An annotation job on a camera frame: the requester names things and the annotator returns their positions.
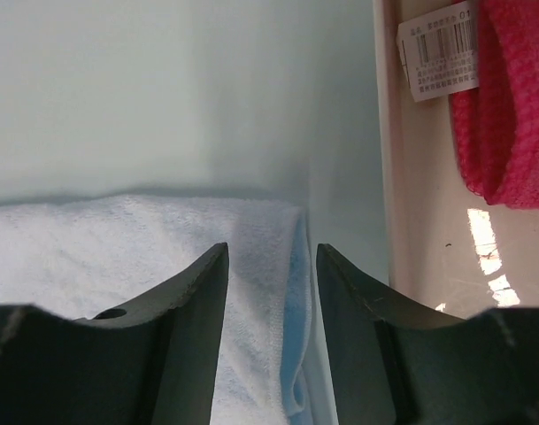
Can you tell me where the light blue towel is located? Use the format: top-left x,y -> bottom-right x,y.
0,196 -> 312,424

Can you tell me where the white barcode label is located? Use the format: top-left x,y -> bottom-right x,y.
397,1 -> 479,102

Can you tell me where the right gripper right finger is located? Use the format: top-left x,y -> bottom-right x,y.
316,244 -> 539,424

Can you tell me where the pink folded towel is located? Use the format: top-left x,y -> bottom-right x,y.
450,1 -> 539,209

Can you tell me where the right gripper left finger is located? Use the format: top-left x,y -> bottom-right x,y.
0,243 -> 229,424

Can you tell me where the cream plastic tray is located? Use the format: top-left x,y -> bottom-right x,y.
373,1 -> 539,318

